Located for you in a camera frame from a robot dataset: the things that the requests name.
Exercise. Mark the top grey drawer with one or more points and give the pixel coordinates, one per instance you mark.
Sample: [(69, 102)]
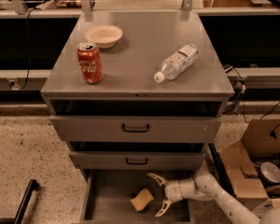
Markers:
[(135, 129)]

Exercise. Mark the red cola can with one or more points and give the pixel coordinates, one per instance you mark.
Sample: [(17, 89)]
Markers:
[(89, 60)]

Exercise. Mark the clear plastic water bottle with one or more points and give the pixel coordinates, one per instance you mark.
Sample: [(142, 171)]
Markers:
[(177, 63)]

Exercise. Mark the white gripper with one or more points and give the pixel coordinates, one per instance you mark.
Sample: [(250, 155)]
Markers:
[(172, 191)]

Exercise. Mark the grey metal drawer cabinet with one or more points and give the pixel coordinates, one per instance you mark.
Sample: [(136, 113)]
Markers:
[(129, 89)]

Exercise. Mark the brown cardboard box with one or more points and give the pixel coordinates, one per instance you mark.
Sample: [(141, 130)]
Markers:
[(261, 139)]

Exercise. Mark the black metal leg right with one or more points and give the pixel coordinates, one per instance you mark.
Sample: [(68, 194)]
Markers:
[(221, 171)]

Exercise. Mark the black metal leg left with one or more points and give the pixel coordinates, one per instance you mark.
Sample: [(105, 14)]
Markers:
[(32, 186)]

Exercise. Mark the grey bowl in box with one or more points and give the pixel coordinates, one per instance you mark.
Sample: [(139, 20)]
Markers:
[(270, 172)]

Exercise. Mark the white paper bowl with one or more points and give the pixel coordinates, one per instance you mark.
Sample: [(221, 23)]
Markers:
[(104, 36)]

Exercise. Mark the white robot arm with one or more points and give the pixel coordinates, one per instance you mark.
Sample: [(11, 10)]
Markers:
[(204, 187)]

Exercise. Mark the middle grey drawer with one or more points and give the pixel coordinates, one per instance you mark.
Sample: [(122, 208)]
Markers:
[(136, 160)]

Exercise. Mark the black metal leg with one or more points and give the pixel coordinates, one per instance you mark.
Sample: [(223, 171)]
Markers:
[(221, 171), (32, 186)]

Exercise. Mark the bottom grey open drawer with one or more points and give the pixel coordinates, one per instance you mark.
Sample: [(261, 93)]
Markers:
[(108, 194)]

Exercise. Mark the yellow sponge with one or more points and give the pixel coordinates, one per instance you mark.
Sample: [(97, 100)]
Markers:
[(142, 199)]

